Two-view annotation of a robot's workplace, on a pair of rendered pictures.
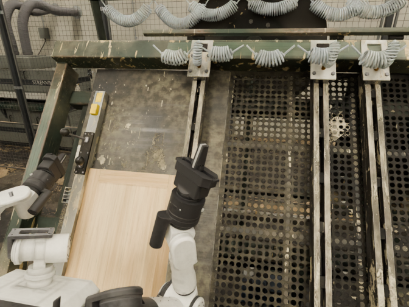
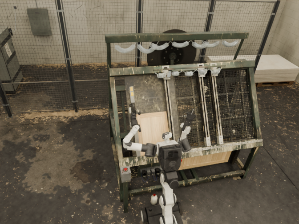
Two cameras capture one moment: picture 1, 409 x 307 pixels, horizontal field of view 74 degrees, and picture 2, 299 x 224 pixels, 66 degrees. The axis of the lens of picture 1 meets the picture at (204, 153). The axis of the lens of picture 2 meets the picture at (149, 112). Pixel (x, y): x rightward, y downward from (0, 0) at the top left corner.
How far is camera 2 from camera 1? 235 cm
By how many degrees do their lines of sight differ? 27
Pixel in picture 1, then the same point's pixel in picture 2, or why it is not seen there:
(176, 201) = (188, 121)
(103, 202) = (143, 124)
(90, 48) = (125, 71)
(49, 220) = (124, 134)
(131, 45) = (140, 69)
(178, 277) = (184, 136)
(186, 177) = (190, 116)
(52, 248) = (170, 135)
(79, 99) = (119, 89)
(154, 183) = (158, 115)
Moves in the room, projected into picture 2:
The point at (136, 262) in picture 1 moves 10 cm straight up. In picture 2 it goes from (159, 138) to (160, 133)
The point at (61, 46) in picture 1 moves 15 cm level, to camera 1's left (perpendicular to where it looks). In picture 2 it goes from (113, 71) to (101, 72)
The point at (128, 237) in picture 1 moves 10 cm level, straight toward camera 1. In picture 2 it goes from (155, 132) to (160, 136)
